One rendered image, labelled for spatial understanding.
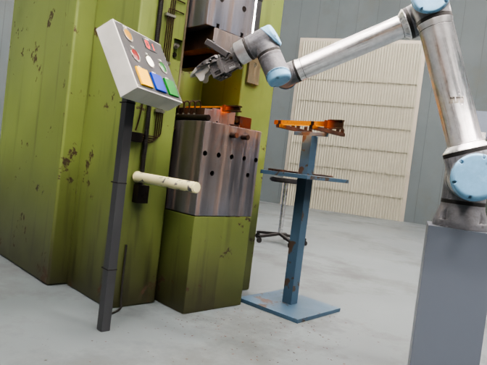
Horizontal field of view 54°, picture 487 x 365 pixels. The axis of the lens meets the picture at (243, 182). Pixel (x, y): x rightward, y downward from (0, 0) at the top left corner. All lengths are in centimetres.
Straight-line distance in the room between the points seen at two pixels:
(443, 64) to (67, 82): 176
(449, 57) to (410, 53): 853
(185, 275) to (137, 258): 25
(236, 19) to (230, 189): 84
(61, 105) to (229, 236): 109
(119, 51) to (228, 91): 104
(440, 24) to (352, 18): 888
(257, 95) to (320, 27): 798
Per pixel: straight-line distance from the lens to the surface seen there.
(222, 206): 235
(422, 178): 998
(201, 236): 229
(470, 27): 1047
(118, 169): 195
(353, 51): 191
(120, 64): 181
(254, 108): 273
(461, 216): 184
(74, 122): 260
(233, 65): 188
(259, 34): 185
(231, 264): 247
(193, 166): 227
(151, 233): 236
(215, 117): 235
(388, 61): 1024
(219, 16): 241
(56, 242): 264
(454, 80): 172
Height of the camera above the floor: 73
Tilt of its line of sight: 2 degrees down
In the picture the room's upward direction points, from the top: 7 degrees clockwise
